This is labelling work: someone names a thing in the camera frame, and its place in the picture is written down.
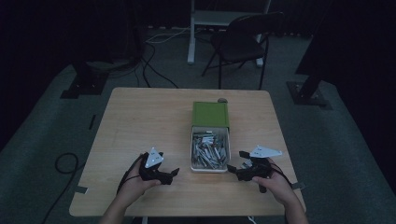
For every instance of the single silver metal piece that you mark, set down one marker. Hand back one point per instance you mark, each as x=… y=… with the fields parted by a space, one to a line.
x=247 y=164

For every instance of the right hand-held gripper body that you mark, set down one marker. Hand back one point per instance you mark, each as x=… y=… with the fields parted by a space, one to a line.
x=258 y=168

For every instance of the pile of silver metal pieces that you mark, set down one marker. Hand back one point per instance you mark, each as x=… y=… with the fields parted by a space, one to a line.
x=209 y=151

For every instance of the small grey round object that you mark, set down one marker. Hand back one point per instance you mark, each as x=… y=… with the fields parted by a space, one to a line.
x=222 y=100

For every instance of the white table leg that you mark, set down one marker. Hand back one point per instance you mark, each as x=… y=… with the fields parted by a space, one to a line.
x=144 y=220

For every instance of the black stand with base plate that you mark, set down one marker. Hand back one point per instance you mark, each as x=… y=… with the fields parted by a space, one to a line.
x=85 y=84
x=306 y=93

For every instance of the grey tape piece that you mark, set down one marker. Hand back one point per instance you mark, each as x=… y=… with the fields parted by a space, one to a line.
x=298 y=185
x=81 y=189

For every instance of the small black strip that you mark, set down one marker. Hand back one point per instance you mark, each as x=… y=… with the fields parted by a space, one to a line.
x=92 y=122

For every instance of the person's right hand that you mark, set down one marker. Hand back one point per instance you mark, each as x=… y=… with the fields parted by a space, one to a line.
x=277 y=186

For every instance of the black folding chair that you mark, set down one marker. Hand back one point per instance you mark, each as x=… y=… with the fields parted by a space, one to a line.
x=239 y=46

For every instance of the person's left hand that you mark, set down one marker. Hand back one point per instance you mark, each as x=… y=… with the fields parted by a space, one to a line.
x=137 y=189

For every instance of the white metal table frame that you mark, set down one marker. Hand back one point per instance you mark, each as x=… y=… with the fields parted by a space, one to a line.
x=214 y=18

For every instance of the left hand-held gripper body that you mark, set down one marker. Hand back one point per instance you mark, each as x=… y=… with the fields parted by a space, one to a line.
x=152 y=169

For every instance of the white drawer tray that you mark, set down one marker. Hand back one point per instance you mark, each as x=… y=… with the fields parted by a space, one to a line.
x=193 y=149

